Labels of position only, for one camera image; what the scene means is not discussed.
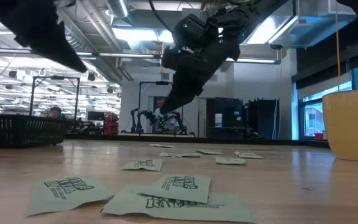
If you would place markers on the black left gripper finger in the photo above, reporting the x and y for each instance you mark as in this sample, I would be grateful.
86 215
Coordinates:
64 56

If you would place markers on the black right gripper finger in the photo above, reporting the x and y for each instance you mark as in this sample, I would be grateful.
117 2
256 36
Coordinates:
185 90

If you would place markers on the black background robot arm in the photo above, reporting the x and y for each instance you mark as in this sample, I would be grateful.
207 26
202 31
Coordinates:
137 119
180 124

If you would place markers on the red storage bins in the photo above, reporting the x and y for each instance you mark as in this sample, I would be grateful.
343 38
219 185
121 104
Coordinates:
111 124

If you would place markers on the person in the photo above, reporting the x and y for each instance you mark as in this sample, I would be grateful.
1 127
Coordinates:
169 123
55 112

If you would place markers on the white canister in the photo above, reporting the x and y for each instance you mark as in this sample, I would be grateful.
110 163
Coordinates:
218 120

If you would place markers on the black cabinet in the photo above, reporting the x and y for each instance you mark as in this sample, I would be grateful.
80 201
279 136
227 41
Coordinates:
263 118
232 112

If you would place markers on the wooden station table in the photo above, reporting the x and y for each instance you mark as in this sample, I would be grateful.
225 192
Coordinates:
158 134

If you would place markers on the long tube light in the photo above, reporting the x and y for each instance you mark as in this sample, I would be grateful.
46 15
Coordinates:
129 56

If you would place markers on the black monitor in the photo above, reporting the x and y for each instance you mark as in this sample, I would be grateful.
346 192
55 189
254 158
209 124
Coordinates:
95 115

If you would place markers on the bright ceiling light panel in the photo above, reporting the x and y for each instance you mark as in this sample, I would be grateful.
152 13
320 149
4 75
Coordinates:
135 35

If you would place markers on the black plastic mesh basket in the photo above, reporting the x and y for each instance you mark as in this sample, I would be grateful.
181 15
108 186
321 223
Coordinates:
17 130

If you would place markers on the small red box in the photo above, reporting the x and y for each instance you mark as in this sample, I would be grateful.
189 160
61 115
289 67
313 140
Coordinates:
319 136

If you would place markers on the yellow ceramic mug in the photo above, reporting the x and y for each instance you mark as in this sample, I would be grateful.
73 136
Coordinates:
353 124

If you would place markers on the black gantry frame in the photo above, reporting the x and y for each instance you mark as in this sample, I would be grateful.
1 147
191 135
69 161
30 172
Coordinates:
149 82
54 77

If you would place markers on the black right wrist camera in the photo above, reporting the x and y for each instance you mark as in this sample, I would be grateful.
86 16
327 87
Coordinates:
191 29

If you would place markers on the black aluminium table frame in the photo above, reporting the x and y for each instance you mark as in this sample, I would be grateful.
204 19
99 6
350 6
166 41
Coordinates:
228 140

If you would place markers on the silver ventilation duct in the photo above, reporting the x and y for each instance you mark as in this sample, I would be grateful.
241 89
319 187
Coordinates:
118 7

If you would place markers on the black dome security camera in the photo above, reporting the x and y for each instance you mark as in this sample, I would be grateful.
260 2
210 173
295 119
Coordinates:
276 46

